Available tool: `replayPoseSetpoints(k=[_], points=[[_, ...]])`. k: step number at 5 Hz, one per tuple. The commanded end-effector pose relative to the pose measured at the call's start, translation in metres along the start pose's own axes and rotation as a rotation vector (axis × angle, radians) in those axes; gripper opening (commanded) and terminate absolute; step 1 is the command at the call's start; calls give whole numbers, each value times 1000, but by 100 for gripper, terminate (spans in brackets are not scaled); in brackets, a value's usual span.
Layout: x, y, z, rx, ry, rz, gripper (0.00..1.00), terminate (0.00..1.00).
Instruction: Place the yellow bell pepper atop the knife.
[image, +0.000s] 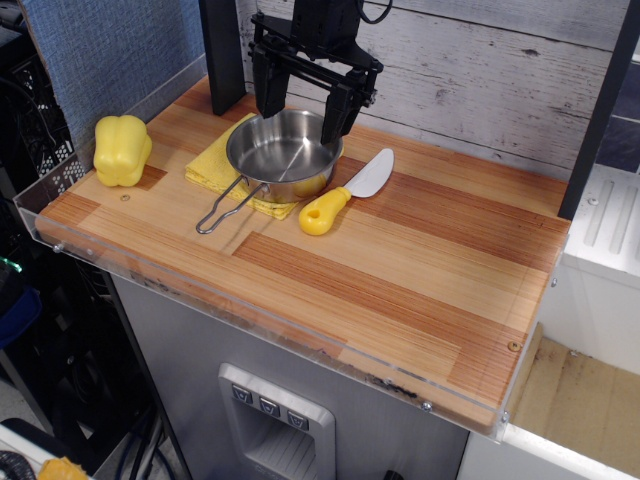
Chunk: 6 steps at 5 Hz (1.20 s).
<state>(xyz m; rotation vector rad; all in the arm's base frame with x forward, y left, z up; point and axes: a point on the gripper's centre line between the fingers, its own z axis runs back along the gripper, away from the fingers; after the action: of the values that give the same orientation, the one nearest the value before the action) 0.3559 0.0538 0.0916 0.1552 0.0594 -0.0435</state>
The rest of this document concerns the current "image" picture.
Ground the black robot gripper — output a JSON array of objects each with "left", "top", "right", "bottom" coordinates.
[{"left": 250, "top": 1, "right": 384, "bottom": 144}]

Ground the yellow plastic bell pepper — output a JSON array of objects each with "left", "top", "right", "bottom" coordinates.
[{"left": 93, "top": 115, "right": 152, "bottom": 187}]

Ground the yellow folded cloth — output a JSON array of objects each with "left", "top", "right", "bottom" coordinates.
[{"left": 185, "top": 113, "right": 298, "bottom": 220}]

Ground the blue fabric panel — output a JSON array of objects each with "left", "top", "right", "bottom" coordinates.
[{"left": 19, "top": 0, "right": 206, "bottom": 163}]

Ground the clear acrylic table guard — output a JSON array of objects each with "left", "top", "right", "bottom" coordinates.
[{"left": 20, "top": 80, "right": 569, "bottom": 436}]

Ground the silver toy fridge cabinet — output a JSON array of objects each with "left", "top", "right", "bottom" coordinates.
[{"left": 114, "top": 278, "right": 468, "bottom": 479}]

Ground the white toy sink unit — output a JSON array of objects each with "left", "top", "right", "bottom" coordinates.
[{"left": 459, "top": 165, "right": 639, "bottom": 479}]

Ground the yellow object bottom left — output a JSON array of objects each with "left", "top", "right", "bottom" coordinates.
[{"left": 37, "top": 457, "right": 89, "bottom": 480}]

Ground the stainless steel pot with handle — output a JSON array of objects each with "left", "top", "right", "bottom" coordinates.
[{"left": 196, "top": 109, "right": 344, "bottom": 234}]

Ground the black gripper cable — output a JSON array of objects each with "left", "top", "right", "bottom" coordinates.
[{"left": 355, "top": 0, "right": 394, "bottom": 25}]

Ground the black vertical post left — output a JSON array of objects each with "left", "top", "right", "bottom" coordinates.
[{"left": 198, "top": 0, "right": 246, "bottom": 116}]

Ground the black vertical post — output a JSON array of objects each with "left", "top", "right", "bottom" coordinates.
[
  {"left": 198, "top": 0, "right": 246, "bottom": 116},
  {"left": 557, "top": 0, "right": 639, "bottom": 220}
]

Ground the toy knife with yellow handle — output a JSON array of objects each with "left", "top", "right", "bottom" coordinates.
[{"left": 298, "top": 148, "right": 395, "bottom": 236}]

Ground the black vertical post right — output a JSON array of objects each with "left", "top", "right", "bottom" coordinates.
[{"left": 557, "top": 0, "right": 639, "bottom": 220}]

